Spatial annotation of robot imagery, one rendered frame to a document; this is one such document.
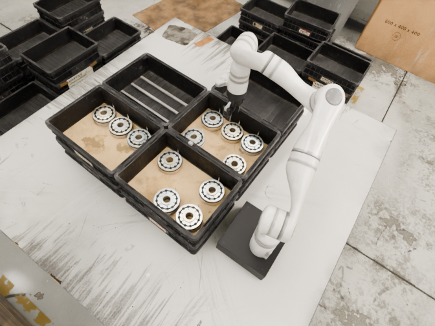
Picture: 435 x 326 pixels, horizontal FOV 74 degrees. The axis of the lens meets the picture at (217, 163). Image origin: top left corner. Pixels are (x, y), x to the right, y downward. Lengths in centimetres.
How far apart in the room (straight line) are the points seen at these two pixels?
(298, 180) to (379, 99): 240
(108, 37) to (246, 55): 187
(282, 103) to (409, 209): 145
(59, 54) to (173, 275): 177
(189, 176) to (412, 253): 174
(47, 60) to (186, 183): 153
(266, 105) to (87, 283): 111
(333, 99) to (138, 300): 97
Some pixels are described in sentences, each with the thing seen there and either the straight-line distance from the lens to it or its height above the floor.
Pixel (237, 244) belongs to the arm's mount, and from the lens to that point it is 118.
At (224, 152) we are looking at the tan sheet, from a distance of 129.
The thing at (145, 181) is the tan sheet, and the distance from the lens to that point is 122.
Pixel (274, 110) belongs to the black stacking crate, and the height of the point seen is 83.
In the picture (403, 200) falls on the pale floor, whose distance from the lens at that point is 263.
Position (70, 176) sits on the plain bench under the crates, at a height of 70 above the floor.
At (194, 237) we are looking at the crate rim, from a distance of 101.
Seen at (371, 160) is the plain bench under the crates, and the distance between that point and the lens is 169.
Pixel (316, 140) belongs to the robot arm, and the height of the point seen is 122.
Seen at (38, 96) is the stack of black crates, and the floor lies 27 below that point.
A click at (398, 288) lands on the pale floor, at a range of 232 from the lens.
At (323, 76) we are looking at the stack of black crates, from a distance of 228.
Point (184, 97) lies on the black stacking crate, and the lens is 149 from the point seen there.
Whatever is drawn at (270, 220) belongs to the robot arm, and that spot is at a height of 110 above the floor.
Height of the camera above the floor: 190
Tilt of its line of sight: 58 degrees down
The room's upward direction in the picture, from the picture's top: 9 degrees clockwise
